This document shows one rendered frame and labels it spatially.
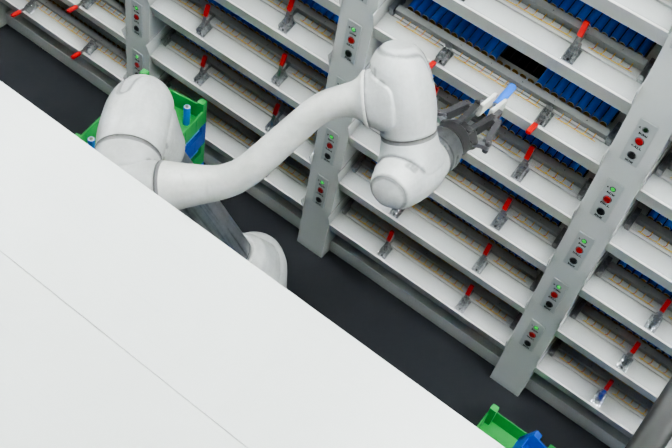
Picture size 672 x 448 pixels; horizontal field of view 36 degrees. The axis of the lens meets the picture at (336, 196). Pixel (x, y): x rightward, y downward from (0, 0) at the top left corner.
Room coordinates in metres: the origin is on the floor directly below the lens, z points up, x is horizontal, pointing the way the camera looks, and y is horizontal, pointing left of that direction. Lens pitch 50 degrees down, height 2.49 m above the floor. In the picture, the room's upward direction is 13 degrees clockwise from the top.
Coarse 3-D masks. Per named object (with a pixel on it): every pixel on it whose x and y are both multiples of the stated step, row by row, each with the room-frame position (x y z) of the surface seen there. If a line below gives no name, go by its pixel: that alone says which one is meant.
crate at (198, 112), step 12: (144, 72) 1.87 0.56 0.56; (180, 96) 1.84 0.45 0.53; (180, 108) 1.84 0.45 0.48; (192, 108) 1.83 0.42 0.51; (204, 108) 1.81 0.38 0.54; (96, 120) 1.69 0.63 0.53; (180, 120) 1.80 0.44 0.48; (192, 120) 1.81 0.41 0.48; (204, 120) 1.81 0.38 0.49; (84, 132) 1.64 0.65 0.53; (96, 132) 1.68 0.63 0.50; (192, 132) 1.76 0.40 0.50
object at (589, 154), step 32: (384, 32) 1.81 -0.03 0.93; (416, 32) 1.81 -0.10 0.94; (448, 64) 1.74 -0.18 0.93; (512, 64) 1.76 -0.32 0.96; (480, 96) 1.68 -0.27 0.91; (512, 96) 1.68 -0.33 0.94; (544, 128) 1.61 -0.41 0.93; (576, 128) 1.62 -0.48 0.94; (608, 128) 1.63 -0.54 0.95; (576, 160) 1.57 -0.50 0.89
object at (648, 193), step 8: (664, 152) 1.55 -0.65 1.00; (664, 160) 1.55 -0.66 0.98; (656, 168) 1.55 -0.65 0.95; (664, 168) 1.53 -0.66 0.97; (648, 176) 1.50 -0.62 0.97; (656, 176) 1.53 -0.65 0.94; (664, 176) 1.53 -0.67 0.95; (648, 184) 1.51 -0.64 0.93; (656, 184) 1.51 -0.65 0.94; (664, 184) 1.51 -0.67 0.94; (640, 192) 1.50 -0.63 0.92; (648, 192) 1.49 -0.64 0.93; (656, 192) 1.49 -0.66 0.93; (664, 192) 1.50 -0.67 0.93; (640, 200) 1.50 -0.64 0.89; (648, 200) 1.49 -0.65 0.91; (656, 200) 1.48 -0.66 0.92; (664, 200) 1.48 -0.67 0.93; (656, 208) 1.48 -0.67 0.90; (664, 208) 1.47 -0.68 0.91; (664, 216) 1.48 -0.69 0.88
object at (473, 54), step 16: (400, 16) 1.84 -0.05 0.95; (416, 16) 1.83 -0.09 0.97; (432, 32) 1.80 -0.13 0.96; (464, 48) 1.76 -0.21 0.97; (480, 64) 1.74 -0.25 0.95; (496, 64) 1.73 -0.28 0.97; (512, 80) 1.70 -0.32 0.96; (544, 96) 1.67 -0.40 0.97; (560, 112) 1.65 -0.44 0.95; (576, 112) 1.64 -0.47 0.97; (592, 128) 1.61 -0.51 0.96
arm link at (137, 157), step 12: (96, 144) 1.26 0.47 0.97; (108, 144) 1.24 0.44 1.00; (120, 144) 1.24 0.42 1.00; (132, 144) 1.25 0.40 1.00; (144, 144) 1.26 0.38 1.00; (108, 156) 1.21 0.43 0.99; (120, 156) 1.22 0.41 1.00; (132, 156) 1.22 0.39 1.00; (144, 156) 1.23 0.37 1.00; (156, 156) 1.26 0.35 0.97; (132, 168) 1.19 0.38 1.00; (144, 168) 1.19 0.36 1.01; (144, 180) 1.17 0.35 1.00
